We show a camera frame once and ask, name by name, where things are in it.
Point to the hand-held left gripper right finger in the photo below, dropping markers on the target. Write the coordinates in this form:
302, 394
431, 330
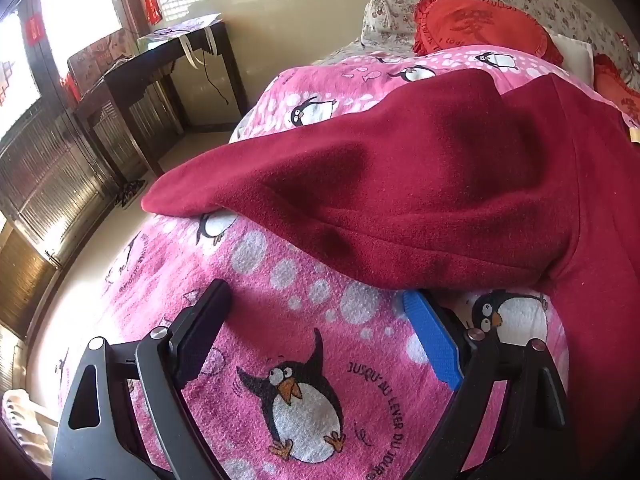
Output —
431, 336

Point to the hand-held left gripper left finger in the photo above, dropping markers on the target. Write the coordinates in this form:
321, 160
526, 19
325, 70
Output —
200, 332

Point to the dark red garment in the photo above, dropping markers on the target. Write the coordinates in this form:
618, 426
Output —
400, 185

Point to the pink penguin print blanket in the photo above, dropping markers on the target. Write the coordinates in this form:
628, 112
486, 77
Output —
300, 285

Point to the pair of dark slippers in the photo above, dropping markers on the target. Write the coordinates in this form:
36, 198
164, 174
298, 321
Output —
131, 192

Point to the dark wooden panelled door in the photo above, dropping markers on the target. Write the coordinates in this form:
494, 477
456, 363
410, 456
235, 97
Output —
50, 170

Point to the dark wooden desk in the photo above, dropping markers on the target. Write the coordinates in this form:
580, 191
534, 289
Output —
145, 69

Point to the printed cardboard box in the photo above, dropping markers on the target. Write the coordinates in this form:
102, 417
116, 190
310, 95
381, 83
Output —
100, 55

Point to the white paper bag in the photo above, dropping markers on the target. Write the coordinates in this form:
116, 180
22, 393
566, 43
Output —
181, 27

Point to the red heart-shaped frilled cushion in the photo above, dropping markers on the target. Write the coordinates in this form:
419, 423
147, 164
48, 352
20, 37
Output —
475, 25

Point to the white folded cloth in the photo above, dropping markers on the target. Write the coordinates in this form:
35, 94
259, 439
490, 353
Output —
576, 55

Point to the red paper window decoration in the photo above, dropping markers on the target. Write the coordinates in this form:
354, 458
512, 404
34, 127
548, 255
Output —
33, 30
152, 8

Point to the small floral pillow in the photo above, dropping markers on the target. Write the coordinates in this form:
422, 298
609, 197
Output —
387, 10

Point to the large floral pillow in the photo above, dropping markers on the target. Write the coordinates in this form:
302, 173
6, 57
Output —
550, 0

